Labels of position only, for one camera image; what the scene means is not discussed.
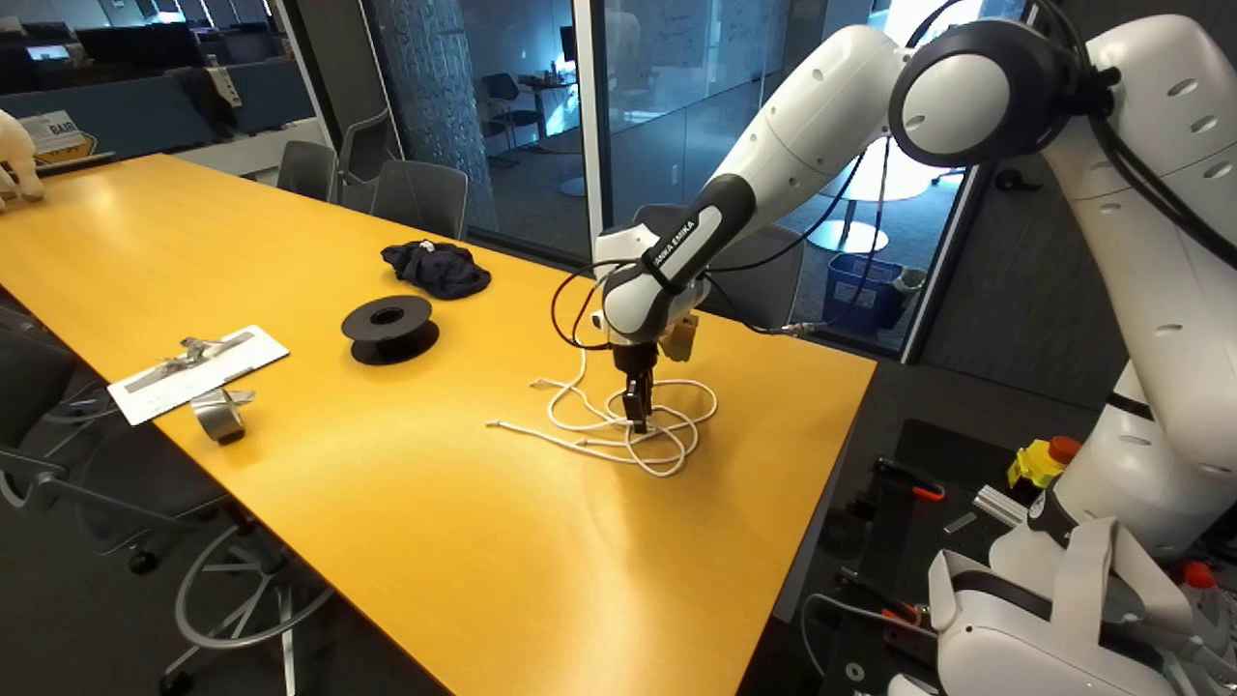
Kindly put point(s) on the red capped item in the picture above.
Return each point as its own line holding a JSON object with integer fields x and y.
{"x": 1199, "y": 578}

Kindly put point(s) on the round white table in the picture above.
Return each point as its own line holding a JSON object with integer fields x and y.
{"x": 854, "y": 238}

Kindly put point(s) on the white labelled box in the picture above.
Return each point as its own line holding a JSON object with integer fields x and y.
{"x": 52, "y": 130}

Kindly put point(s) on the white stuffed animal toy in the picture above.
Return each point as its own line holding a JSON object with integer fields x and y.
{"x": 17, "y": 154}

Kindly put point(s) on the black cap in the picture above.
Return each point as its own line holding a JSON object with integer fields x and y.
{"x": 436, "y": 268}

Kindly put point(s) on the blue plastic crate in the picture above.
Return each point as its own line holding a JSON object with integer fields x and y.
{"x": 865, "y": 293}

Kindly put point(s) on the small silver metal object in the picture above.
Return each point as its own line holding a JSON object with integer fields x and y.
{"x": 222, "y": 418}

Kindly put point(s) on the dark grey office chair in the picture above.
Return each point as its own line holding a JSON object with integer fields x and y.
{"x": 418, "y": 199}
{"x": 371, "y": 149}
{"x": 307, "y": 170}
{"x": 24, "y": 388}

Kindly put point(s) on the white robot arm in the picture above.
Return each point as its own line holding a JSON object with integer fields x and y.
{"x": 798, "y": 130}

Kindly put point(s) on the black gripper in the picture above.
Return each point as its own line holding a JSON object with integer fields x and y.
{"x": 637, "y": 357}

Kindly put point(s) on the white VR headset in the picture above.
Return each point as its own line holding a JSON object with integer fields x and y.
{"x": 1030, "y": 644}

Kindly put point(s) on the yellow and red object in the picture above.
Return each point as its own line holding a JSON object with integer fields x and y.
{"x": 1030, "y": 466}

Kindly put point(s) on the white window mullion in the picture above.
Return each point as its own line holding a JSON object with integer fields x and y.
{"x": 590, "y": 130}

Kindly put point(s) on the silver metal tool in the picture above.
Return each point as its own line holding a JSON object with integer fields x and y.
{"x": 195, "y": 351}

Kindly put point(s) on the dark office desk row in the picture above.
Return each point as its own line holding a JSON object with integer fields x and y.
{"x": 157, "y": 100}

